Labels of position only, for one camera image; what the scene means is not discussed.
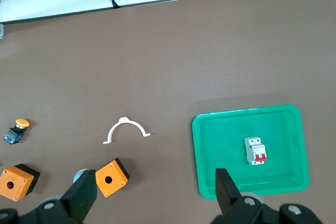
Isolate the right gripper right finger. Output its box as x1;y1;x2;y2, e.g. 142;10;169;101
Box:
209;168;324;224

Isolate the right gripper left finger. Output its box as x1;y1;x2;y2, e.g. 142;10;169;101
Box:
18;169;98;224

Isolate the white circuit breaker red switch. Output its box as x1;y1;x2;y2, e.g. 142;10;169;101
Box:
244;136;268;166

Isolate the blue dome cap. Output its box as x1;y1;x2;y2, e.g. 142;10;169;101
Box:
72;168;91;184

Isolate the orange button box black base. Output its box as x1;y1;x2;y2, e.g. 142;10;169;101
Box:
94;157;131;198
0;163;41;202

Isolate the green plastic tray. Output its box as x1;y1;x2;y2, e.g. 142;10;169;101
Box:
191;104;310;200

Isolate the white semicircular pipe clamp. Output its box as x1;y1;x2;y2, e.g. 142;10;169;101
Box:
102;117;152;145

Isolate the yellow mushroom push button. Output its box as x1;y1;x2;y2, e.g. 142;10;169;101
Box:
3;118;30;145

